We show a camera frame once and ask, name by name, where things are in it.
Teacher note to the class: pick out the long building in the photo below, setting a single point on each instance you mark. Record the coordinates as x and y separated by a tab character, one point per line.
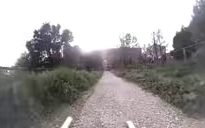
120	56

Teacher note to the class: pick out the gravel path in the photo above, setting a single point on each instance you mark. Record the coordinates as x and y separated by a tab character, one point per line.
118	105

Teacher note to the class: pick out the large leafy tree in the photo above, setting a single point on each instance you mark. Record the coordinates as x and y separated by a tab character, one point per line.
48	45

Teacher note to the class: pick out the robot's own part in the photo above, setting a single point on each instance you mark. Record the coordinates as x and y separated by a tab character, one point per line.
130	124
66	122

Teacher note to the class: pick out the grass and weeds verge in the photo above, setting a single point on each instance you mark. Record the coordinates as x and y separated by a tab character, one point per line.
40	90
176	83

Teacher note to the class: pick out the wooden fence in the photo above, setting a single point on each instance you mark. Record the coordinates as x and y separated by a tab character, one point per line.
193	50

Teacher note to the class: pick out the trees behind fence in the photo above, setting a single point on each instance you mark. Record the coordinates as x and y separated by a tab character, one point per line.
196	33

